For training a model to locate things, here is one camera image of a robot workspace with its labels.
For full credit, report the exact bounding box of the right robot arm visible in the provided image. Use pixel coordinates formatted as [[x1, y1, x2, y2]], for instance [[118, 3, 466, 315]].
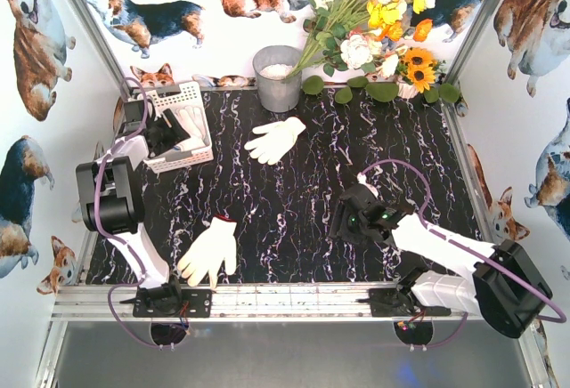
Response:
[[329, 183, 552, 338]]

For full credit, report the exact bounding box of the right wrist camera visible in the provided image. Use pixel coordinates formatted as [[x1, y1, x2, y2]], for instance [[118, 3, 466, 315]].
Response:
[[357, 173, 379, 198]]

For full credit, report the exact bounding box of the artificial flower bouquet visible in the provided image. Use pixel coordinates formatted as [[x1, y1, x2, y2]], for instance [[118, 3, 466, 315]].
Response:
[[290, 0, 436, 77]]

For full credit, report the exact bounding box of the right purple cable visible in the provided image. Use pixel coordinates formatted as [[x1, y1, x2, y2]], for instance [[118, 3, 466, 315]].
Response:
[[360, 158, 567, 350]]

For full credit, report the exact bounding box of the grey metal bucket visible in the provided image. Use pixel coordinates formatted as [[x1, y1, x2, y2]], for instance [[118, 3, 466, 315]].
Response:
[[252, 45, 302, 113]]

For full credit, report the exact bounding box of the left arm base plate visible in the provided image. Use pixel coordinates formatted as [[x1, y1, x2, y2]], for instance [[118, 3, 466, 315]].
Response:
[[132, 285, 212, 318]]

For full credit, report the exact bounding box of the small sunflower pot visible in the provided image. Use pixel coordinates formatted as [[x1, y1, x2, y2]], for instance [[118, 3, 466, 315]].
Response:
[[395, 47, 446, 99]]

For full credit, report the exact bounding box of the white plastic storage basket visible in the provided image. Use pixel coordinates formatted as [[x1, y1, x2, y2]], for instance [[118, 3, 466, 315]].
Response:
[[145, 81, 214, 174]]

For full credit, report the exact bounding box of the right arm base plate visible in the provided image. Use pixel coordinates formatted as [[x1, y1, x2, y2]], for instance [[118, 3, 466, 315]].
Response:
[[356, 285, 452, 318]]

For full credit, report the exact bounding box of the cream knit glove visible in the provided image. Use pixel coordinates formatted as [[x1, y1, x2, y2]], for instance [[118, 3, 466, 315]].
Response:
[[244, 117, 306, 166]]

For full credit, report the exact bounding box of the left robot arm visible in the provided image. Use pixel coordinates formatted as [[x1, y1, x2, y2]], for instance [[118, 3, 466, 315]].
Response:
[[76, 100, 190, 309]]

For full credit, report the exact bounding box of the orange dotted glove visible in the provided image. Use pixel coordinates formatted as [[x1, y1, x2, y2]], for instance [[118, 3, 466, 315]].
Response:
[[173, 106, 207, 151]]

